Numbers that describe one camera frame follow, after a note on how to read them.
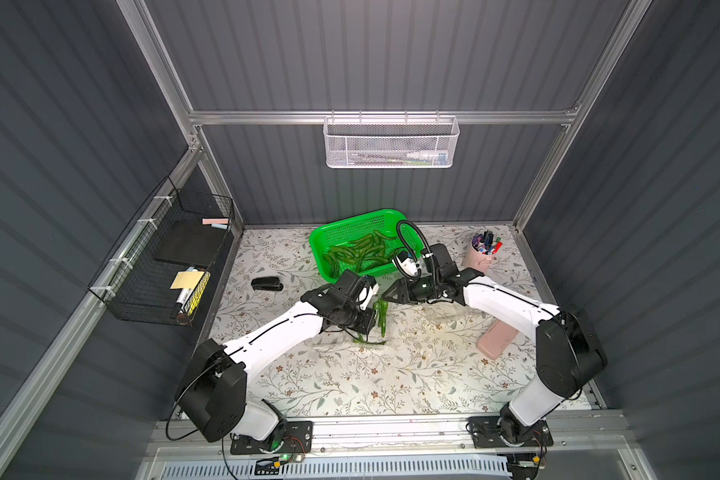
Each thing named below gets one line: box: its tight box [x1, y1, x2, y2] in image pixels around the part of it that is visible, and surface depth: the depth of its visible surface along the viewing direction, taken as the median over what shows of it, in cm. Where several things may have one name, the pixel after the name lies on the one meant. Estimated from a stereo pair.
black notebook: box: [153, 218, 229, 267], surface depth 78 cm
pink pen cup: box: [464, 230, 503, 274], surface depth 101 cm
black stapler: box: [251, 277, 283, 291], surface depth 104 cm
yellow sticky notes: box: [170, 271, 205, 290], surface depth 72 cm
